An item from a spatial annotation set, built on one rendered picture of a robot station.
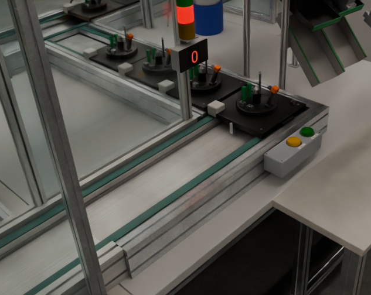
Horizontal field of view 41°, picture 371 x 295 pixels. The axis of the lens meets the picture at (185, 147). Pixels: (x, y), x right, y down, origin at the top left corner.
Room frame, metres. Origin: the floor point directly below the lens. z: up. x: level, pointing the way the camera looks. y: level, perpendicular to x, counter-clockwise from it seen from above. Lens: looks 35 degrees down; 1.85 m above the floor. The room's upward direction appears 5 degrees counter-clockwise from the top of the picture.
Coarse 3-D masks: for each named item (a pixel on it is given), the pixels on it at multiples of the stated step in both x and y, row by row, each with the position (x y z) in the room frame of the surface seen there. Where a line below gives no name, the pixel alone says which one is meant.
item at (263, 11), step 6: (222, 0) 2.75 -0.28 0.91; (228, 0) 2.72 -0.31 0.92; (234, 0) 2.68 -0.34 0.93; (240, 0) 2.65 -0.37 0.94; (252, 0) 2.59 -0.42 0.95; (258, 0) 2.56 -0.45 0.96; (264, 0) 2.53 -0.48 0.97; (234, 6) 2.68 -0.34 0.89; (240, 6) 2.65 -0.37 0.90; (252, 6) 2.59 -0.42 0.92; (258, 6) 2.56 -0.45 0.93; (264, 6) 2.53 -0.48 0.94; (258, 12) 2.56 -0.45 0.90; (264, 12) 2.53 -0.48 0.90
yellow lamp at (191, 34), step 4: (180, 24) 1.42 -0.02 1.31; (184, 24) 1.41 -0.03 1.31; (188, 24) 1.41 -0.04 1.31; (192, 24) 1.42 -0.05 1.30; (180, 28) 1.42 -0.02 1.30; (184, 28) 1.41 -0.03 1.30; (188, 28) 1.41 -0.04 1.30; (192, 28) 1.42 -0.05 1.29; (180, 32) 1.42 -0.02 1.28; (184, 32) 1.41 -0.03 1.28; (188, 32) 1.41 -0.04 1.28; (192, 32) 1.41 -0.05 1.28; (180, 36) 1.42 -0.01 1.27; (184, 36) 1.41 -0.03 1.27; (188, 36) 1.41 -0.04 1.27; (192, 36) 1.41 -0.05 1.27
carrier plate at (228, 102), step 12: (252, 84) 1.63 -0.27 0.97; (276, 96) 1.53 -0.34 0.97; (228, 108) 1.48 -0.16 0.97; (288, 108) 1.44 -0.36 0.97; (300, 108) 1.44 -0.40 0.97; (228, 120) 1.41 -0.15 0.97; (240, 120) 1.39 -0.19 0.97; (252, 120) 1.39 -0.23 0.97; (264, 120) 1.38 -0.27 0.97; (276, 120) 1.38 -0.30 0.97; (252, 132) 1.33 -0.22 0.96; (264, 132) 1.31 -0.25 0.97
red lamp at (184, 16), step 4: (176, 8) 1.43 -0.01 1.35; (180, 8) 1.41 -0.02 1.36; (184, 8) 1.41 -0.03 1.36; (188, 8) 1.41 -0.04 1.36; (192, 8) 1.42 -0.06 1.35; (180, 12) 1.41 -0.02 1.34; (184, 12) 1.41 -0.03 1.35; (188, 12) 1.41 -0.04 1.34; (192, 12) 1.42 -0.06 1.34; (180, 16) 1.41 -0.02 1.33; (184, 16) 1.41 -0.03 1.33; (188, 16) 1.41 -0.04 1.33; (192, 16) 1.42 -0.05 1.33; (180, 20) 1.42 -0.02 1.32; (184, 20) 1.41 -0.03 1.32; (188, 20) 1.41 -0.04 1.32; (192, 20) 1.42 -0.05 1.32
